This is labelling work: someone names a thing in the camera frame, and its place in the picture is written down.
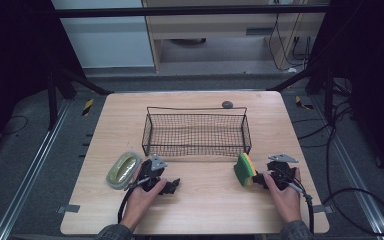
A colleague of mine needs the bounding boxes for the yellow and green sponge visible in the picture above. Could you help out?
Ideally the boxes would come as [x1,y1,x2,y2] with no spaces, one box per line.
[233,152,258,188]

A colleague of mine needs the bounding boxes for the dark curtain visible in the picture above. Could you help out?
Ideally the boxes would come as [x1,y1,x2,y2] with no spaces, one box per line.
[308,0,384,188]
[0,0,86,164]

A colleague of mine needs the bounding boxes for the black wire mesh basket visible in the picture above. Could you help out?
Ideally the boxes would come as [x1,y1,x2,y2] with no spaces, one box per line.
[141,105,253,158]

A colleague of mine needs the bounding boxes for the grey table bracket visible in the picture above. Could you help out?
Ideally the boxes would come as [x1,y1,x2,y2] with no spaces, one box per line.
[57,204,81,214]
[312,204,334,215]

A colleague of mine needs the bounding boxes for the light wooden desk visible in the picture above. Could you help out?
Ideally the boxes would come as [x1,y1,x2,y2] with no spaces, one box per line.
[142,0,331,73]

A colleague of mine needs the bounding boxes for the person's right hand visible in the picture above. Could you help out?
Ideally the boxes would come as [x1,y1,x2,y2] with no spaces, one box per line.
[263,167,304,225]

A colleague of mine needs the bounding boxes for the long looped black floor cable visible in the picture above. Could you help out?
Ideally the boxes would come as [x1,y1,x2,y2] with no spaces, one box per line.
[322,99,384,236]

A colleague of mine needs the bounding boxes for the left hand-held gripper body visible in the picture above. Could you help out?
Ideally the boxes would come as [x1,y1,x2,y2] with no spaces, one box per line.
[136,153,168,193]

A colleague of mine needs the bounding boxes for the hand-held gripper cable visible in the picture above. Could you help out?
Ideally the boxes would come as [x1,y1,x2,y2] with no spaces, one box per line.
[117,177,152,225]
[284,181,316,235]

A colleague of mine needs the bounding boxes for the right hand-held gripper cable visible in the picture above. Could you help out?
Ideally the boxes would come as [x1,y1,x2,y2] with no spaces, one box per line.
[284,181,316,235]

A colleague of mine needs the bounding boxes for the white cabinet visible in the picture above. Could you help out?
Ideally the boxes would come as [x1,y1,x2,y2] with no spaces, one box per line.
[50,0,156,69]

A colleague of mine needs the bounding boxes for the black horizontal metal bar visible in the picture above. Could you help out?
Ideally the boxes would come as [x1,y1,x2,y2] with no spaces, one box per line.
[54,4,329,18]

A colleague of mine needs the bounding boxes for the hanging black desk cables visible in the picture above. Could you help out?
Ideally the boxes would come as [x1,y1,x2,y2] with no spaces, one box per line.
[268,12,312,73]

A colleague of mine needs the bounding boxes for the black metal stand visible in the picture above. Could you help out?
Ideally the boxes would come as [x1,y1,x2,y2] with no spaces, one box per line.
[44,64,114,132]
[266,61,335,125]

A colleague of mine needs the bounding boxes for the green scrub brush grey pad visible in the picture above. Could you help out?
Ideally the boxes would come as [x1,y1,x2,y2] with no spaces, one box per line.
[105,150,143,191]

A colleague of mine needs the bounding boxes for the thin black floor cable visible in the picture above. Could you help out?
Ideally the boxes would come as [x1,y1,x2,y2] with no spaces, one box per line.
[0,114,30,136]

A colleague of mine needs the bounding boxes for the person's left hand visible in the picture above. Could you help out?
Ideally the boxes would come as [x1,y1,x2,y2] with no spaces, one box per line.
[120,179,168,232]

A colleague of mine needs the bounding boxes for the yellow and black tape strip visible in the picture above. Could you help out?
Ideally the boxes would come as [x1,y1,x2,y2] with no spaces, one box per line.
[294,95,314,111]
[81,98,95,117]

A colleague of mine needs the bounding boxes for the short black floor cable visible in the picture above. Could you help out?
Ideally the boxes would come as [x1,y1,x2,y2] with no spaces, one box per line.
[291,116,335,150]

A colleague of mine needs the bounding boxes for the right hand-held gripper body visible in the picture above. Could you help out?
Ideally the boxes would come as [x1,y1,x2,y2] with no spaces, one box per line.
[265,153,300,191]

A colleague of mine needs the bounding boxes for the left hand-held gripper cable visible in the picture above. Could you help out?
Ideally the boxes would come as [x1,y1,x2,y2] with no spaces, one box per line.
[117,177,152,225]

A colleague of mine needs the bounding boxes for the aluminium floor rail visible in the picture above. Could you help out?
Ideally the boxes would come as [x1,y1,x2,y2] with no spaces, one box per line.
[313,96,384,240]
[0,99,73,240]

